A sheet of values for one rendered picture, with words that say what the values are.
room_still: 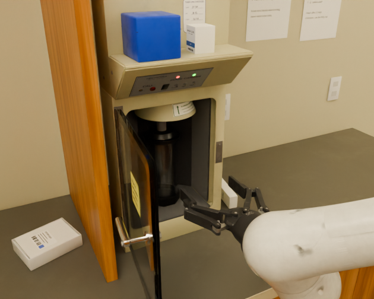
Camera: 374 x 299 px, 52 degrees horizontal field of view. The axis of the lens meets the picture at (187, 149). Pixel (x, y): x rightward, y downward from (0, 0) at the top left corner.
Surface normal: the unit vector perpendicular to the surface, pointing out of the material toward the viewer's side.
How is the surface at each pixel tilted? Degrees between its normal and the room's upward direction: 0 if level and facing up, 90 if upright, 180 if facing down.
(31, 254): 0
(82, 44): 90
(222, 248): 0
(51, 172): 90
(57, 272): 0
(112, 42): 90
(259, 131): 90
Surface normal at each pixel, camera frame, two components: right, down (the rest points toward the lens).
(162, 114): 0.02, 0.03
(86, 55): 0.45, 0.38
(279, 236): -0.43, -0.43
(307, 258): -0.34, 0.21
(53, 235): 0.00, -0.90
